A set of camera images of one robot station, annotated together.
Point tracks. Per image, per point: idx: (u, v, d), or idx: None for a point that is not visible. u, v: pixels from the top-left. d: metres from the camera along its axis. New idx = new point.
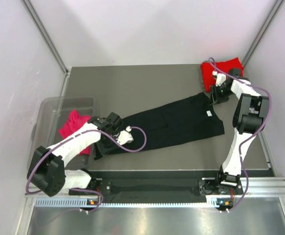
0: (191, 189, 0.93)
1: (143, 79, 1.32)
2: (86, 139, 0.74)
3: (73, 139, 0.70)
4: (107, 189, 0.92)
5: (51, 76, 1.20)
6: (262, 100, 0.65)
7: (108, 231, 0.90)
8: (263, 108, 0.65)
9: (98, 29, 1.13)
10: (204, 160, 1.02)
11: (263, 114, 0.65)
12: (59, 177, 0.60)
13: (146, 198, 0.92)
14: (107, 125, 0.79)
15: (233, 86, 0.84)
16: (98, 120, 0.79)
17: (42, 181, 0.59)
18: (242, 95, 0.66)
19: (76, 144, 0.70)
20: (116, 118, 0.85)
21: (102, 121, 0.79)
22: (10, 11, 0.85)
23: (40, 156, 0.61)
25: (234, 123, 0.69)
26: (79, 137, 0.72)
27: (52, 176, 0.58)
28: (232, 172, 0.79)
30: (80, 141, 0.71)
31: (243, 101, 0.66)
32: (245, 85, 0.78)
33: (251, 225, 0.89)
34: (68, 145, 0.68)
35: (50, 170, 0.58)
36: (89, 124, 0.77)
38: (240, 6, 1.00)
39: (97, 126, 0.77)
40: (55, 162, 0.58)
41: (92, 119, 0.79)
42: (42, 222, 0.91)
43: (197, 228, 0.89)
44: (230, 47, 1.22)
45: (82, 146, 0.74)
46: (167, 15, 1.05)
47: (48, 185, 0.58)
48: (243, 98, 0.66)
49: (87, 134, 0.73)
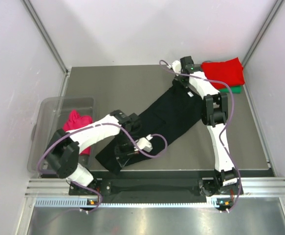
0: (191, 189, 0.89)
1: (143, 79, 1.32)
2: (104, 131, 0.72)
3: (92, 128, 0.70)
4: (107, 189, 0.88)
5: (51, 76, 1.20)
6: (221, 96, 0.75)
7: (109, 231, 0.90)
8: (224, 104, 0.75)
9: (98, 29, 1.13)
10: (203, 161, 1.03)
11: (225, 107, 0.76)
12: (72, 163, 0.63)
13: (146, 198, 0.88)
14: (128, 121, 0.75)
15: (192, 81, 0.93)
16: (120, 114, 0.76)
17: (55, 162, 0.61)
18: (205, 98, 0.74)
19: (94, 134, 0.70)
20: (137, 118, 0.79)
21: (124, 116, 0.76)
22: (10, 11, 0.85)
23: (58, 137, 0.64)
25: (204, 120, 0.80)
26: (99, 128, 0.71)
27: (66, 160, 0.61)
28: (227, 168, 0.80)
30: (98, 132, 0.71)
31: (207, 103, 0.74)
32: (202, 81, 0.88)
33: (250, 226, 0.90)
34: (87, 133, 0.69)
35: (65, 153, 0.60)
36: (111, 117, 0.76)
38: (241, 6, 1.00)
39: (118, 120, 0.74)
40: (71, 148, 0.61)
41: (114, 112, 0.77)
42: (42, 222, 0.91)
43: (197, 228, 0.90)
44: (231, 47, 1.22)
45: (99, 138, 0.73)
46: (167, 15, 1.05)
47: (60, 168, 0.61)
48: (206, 101, 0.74)
49: (107, 127, 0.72)
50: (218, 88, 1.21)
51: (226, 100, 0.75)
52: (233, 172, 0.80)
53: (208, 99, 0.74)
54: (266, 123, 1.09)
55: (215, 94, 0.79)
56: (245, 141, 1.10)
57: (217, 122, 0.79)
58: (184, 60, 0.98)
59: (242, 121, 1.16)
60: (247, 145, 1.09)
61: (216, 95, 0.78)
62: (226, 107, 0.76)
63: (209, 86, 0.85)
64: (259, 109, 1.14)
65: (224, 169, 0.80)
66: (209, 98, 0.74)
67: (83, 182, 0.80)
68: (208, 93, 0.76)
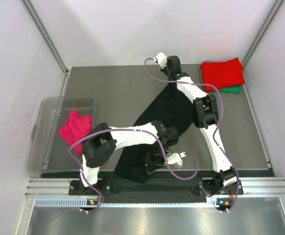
0: (191, 189, 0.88)
1: (143, 79, 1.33)
2: (141, 138, 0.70)
3: (132, 130, 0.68)
4: (107, 189, 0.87)
5: (51, 76, 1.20)
6: (210, 98, 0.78)
7: (109, 231, 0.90)
8: (213, 105, 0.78)
9: (98, 29, 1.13)
10: (203, 161, 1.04)
11: (215, 108, 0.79)
12: (105, 159, 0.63)
13: (146, 198, 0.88)
14: (166, 135, 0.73)
15: (179, 86, 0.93)
16: (161, 127, 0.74)
17: (90, 151, 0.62)
18: (195, 102, 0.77)
19: (132, 138, 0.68)
20: (175, 134, 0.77)
21: (164, 130, 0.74)
22: (10, 11, 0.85)
23: (100, 129, 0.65)
25: (196, 123, 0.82)
26: (139, 133, 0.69)
27: (100, 153, 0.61)
28: (225, 168, 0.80)
30: (137, 137, 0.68)
31: (197, 105, 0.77)
32: (190, 84, 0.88)
33: (251, 226, 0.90)
34: (126, 134, 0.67)
35: (102, 147, 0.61)
36: (152, 126, 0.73)
38: (240, 6, 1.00)
39: (158, 132, 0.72)
40: (108, 144, 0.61)
41: (155, 122, 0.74)
42: (43, 222, 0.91)
43: (196, 228, 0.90)
44: (231, 47, 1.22)
45: (135, 142, 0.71)
46: (167, 14, 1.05)
47: (92, 158, 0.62)
48: (196, 104, 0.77)
49: (145, 134, 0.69)
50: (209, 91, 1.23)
51: (215, 101, 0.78)
52: (232, 171, 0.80)
53: (198, 102, 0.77)
54: (266, 123, 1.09)
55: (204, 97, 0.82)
56: (245, 141, 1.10)
57: (209, 124, 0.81)
58: (171, 62, 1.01)
59: (242, 121, 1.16)
60: (247, 145, 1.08)
61: (205, 97, 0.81)
62: (216, 108, 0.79)
63: (198, 89, 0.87)
64: (259, 109, 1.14)
65: (223, 169, 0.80)
66: (199, 101, 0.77)
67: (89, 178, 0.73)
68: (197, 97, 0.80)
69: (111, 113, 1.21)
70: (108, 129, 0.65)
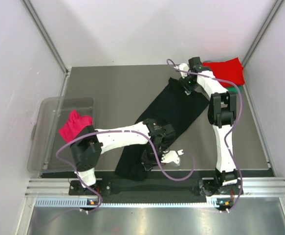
0: (191, 189, 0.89)
1: (142, 79, 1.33)
2: (131, 139, 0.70)
3: (120, 131, 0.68)
4: (107, 189, 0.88)
5: (51, 76, 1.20)
6: (230, 95, 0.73)
7: (108, 231, 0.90)
8: (232, 103, 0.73)
9: (98, 29, 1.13)
10: (204, 160, 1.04)
11: (233, 107, 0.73)
12: (92, 161, 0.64)
13: (146, 198, 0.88)
14: (160, 134, 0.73)
15: (199, 80, 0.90)
16: (154, 125, 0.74)
17: (77, 154, 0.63)
18: (212, 96, 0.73)
19: (120, 139, 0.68)
20: (171, 132, 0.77)
21: (157, 129, 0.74)
22: (10, 11, 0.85)
23: (86, 131, 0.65)
25: (211, 120, 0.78)
26: (128, 133, 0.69)
27: (86, 156, 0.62)
28: (228, 169, 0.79)
30: (126, 138, 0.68)
31: (214, 101, 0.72)
32: (211, 79, 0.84)
33: (251, 226, 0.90)
34: (113, 136, 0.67)
35: (87, 151, 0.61)
36: (143, 126, 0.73)
38: (240, 6, 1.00)
39: (149, 131, 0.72)
40: (94, 148, 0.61)
41: (147, 121, 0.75)
42: (43, 222, 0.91)
43: (197, 228, 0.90)
44: (231, 47, 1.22)
45: (125, 143, 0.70)
46: (167, 14, 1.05)
47: (79, 162, 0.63)
48: (214, 99, 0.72)
49: (135, 134, 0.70)
50: (226, 86, 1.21)
51: (234, 100, 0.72)
52: (234, 173, 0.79)
53: (216, 97, 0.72)
54: (266, 123, 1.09)
55: (223, 93, 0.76)
56: (245, 141, 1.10)
57: (224, 123, 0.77)
58: (192, 61, 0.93)
59: (242, 121, 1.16)
60: (247, 145, 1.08)
61: (225, 93, 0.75)
62: (234, 107, 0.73)
63: (218, 85, 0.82)
64: (259, 109, 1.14)
65: (226, 170, 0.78)
66: (217, 97, 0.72)
67: (87, 181, 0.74)
68: (216, 92, 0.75)
69: (111, 113, 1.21)
70: (95, 131, 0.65)
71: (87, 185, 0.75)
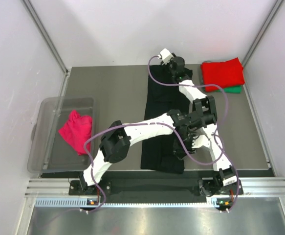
0: (191, 189, 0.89)
1: (143, 79, 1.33)
2: (157, 130, 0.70)
3: (146, 125, 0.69)
4: (107, 189, 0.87)
5: (51, 76, 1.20)
6: (209, 99, 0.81)
7: (109, 230, 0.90)
8: (211, 105, 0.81)
9: (99, 29, 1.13)
10: (203, 161, 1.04)
11: (214, 110, 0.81)
12: (122, 154, 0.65)
13: (146, 198, 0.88)
14: (184, 124, 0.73)
15: (181, 88, 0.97)
16: (178, 116, 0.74)
17: (108, 148, 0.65)
18: (194, 103, 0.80)
19: (147, 132, 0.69)
20: (196, 119, 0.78)
21: (181, 119, 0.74)
22: (10, 11, 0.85)
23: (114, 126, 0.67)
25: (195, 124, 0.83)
26: (153, 126, 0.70)
27: (117, 150, 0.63)
28: (225, 166, 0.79)
30: (152, 130, 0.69)
31: (196, 106, 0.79)
32: (191, 87, 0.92)
33: (250, 226, 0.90)
34: (141, 129, 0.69)
35: (118, 144, 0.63)
36: (167, 117, 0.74)
38: (240, 6, 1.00)
39: (174, 122, 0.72)
40: (123, 141, 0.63)
41: (171, 111, 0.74)
42: (42, 222, 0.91)
43: (196, 228, 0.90)
44: (231, 48, 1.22)
45: (152, 134, 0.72)
46: (167, 14, 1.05)
47: (110, 155, 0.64)
48: (195, 105, 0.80)
49: (160, 126, 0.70)
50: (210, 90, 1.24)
51: (213, 103, 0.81)
52: (230, 170, 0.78)
53: (197, 103, 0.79)
54: (266, 123, 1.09)
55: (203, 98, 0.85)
56: (243, 141, 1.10)
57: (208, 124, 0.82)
58: (176, 66, 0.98)
59: (241, 121, 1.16)
60: (246, 145, 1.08)
61: (204, 98, 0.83)
62: (215, 110, 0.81)
63: (198, 92, 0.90)
64: (259, 109, 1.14)
65: (222, 168, 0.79)
66: (198, 102, 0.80)
67: (97, 177, 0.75)
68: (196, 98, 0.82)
69: (112, 113, 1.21)
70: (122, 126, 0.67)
71: (95, 183, 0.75)
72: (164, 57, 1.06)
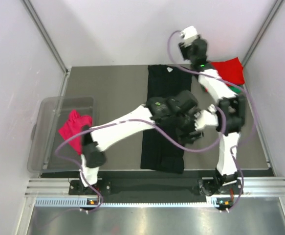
0: (191, 189, 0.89)
1: (143, 79, 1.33)
2: (134, 128, 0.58)
3: (116, 125, 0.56)
4: (107, 189, 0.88)
5: (50, 76, 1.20)
6: (239, 99, 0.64)
7: (108, 230, 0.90)
8: (241, 107, 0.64)
9: (99, 29, 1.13)
10: (204, 161, 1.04)
11: (243, 113, 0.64)
12: (97, 161, 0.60)
13: (146, 198, 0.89)
14: (166, 114, 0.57)
15: (201, 79, 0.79)
16: (157, 105, 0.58)
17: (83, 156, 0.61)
18: (221, 102, 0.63)
19: (120, 132, 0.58)
20: (187, 100, 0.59)
21: (161, 108, 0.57)
22: (10, 11, 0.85)
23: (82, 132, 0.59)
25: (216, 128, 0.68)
26: (126, 125, 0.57)
27: (87, 159, 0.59)
28: (230, 172, 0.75)
30: (126, 130, 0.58)
31: (223, 107, 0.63)
32: (216, 79, 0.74)
33: (250, 226, 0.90)
34: (110, 131, 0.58)
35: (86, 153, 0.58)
36: (144, 109, 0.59)
38: (240, 6, 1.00)
39: (153, 115, 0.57)
40: (90, 149, 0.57)
41: (148, 102, 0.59)
42: (42, 222, 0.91)
43: (196, 227, 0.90)
44: (231, 47, 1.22)
45: (132, 132, 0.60)
46: (167, 14, 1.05)
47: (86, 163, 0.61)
48: (222, 104, 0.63)
49: (136, 123, 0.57)
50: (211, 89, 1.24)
51: (244, 104, 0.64)
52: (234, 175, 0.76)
53: (224, 103, 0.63)
54: (266, 123, 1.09)
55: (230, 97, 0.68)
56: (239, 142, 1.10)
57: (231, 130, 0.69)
58: (197, 50, 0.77)
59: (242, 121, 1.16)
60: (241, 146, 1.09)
61: (232, 98, 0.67)
62: (244, 113, 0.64)
63: (225, 87, 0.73)
64: (259, 109, 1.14)
65: (227, 173, 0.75)
66: (227, 102, 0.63)
67: (89, 179, 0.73)
68: (223, 97, 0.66)
69: (112, 113, 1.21)
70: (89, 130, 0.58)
71: (89, 184, 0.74)
72: (186, 35, 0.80)
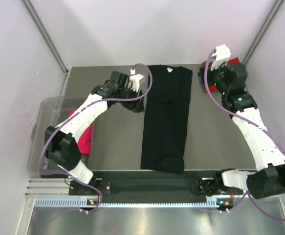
0: (191, 189, 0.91)
1: None
2: (93, 111, 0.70)
3: (79, 113, 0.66)
4: (107, 189, 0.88)
5: (51, 76, 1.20)
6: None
7: (109, 231, 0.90)
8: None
9: (99, 29, 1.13)
10: (205, 161, 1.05)
11: None
12: (75, 153, 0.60)
13: (146, 198, 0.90)
14: (113, 91, 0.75)
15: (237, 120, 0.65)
16: (101, 89, 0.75)
17: (59, 158, 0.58)
18: (267, 176, 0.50)
19: (84, 119, 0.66)
20: (119, 76, 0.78)
21: (106, 90, 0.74)
22: (10, 11, 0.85)
23: (49, 134, 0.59)
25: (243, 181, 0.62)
26: (85, 111, 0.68)
27: (67, 153, 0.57)
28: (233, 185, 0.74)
30: (87, 115, 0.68)
31: (268, 181, 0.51)
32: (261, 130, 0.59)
33: (251, 226, 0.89)
34: (75, 121, 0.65)
35: (64, 147, 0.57)
36: (94, 96, 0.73)
38: (240, 7, 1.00)
39: (102, 96, 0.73)
40: (66, 139, 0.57)
41: (94, 90, 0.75)
42: (42, 222, 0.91)
43: (197, 228, 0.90)
44: (231, 48, 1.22)
45: (91, 119, 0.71)
46: (167, 15, 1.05)
47: (67, 160, 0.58)
48: (268, 177, 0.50)
49: (93, 107, 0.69)
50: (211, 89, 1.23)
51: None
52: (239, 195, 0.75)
53: (272, 176, 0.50)
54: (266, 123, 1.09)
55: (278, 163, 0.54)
56: (235, 142, 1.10)
57: None
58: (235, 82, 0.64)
59: None
60: (239, 146, 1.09)
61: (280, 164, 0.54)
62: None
63: (276, 154, 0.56)
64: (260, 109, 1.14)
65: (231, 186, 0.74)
66: (274, 174, 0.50)
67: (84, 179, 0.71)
68: (272, 167, 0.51)
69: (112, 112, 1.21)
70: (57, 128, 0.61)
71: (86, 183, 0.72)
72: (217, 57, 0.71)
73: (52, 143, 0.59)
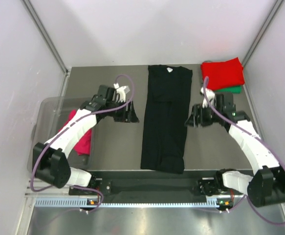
0: (191, 189, 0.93)
1: (143, 79, 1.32)
2: (82, 125, 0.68)
3: (68, 129, 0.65)
4: (107, 189, 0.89)
5: (51, 76, 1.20)
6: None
7: (109, 231, 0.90)
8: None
9: (99, 29, 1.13)
10: (206, 161, 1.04)
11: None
12: (65, 170, 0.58)
13: (146, 198, 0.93)
14: (102, 105, 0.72)
15: (232, 131, 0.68)
16: (90, 104, 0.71)
17: (49, 175, 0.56)
18: (263, 177, 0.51)
19: (73, 133, 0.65)
20: (106, 90, 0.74)
21: (95, 105, 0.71)
22: (10, 11, 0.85)
23: (39, 151, 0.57)
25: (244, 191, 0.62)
26: (75, 126, 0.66)
27: (57, 170, 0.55)
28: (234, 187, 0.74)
30: (76, 129, 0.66)
31: (265, 184, 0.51)
32: (253, 136, 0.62)
33: (251, 226, 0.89)
34: (66, 136, 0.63)
35: (54, 163, 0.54)
36: (82, 110, 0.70)
38: (240, 7, 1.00)
39: (91, 110, 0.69)
40: (56, 155, 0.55)
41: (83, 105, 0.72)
42: (42, 222, 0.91)
43: (197, 228, 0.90)
44: (231, 47, 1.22)
45: (80, 133, 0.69)
46: (167, 15, 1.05)
47: (55, 177, 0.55)
48: (264, 179, 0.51)
49: (83, 121, 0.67)
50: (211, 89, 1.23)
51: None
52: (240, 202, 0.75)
53: (267, 178, 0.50)
54: (266, 123, 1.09)
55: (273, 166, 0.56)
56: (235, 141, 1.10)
57: None
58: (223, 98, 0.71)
59: None
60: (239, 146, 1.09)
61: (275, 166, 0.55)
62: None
63: (269, 158, 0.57)
64: (260, 109, 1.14)
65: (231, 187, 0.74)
66: (270, 175, 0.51)
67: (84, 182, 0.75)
68: (267, 169, 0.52)
69: None
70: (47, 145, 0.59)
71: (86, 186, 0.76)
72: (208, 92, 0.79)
73: (41, 160, 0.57)
